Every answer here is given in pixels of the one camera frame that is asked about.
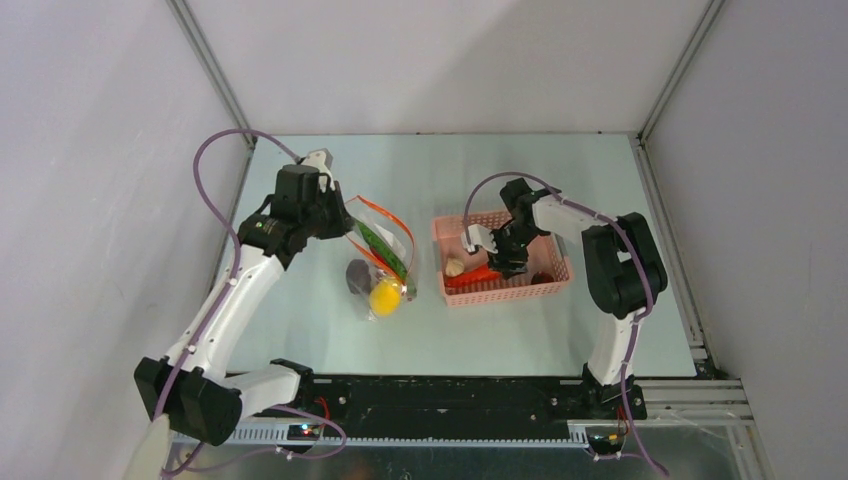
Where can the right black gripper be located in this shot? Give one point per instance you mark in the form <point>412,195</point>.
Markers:
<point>508,250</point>

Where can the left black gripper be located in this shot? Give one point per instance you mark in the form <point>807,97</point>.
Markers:
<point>343,221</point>

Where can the orange carrot green top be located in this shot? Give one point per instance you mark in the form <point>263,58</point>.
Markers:
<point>481,274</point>

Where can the red strawberry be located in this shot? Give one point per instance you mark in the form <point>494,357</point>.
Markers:
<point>542,278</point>

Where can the pink plastic basket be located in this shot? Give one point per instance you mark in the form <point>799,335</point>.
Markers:
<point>545,254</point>

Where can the white garlic bulb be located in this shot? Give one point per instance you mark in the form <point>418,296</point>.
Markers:
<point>453,267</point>

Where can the red chili pepper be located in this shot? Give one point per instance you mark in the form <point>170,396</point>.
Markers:
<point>383,262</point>

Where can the clear zip bag orange zipper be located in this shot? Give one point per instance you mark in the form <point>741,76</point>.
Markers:
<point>384,272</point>

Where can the green cucumber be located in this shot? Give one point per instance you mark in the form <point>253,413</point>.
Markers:
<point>392,248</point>

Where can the yellow mango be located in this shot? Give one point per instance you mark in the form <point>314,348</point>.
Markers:
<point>386,297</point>

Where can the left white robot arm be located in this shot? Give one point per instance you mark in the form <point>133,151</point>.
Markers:
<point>190,384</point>

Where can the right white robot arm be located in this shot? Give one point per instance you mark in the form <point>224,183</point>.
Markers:
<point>623,269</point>

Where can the right green circuit board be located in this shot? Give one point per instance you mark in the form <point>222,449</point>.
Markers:
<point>606,445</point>

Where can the green circuit board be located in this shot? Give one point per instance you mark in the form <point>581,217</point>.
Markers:
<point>304,432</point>
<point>606,445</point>

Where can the left green circuit board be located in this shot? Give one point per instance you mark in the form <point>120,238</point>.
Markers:
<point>304,432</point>

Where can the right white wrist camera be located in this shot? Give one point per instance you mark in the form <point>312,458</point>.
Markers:
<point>477,237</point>

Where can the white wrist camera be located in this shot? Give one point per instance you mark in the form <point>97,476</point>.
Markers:
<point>321,160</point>
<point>477,237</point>

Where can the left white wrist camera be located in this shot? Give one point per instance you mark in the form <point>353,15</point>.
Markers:
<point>321,160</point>

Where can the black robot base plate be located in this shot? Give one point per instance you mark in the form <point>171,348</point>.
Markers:
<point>465,406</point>

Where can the grey slotted cable duct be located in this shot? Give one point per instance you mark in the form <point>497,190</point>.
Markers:
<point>274,434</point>

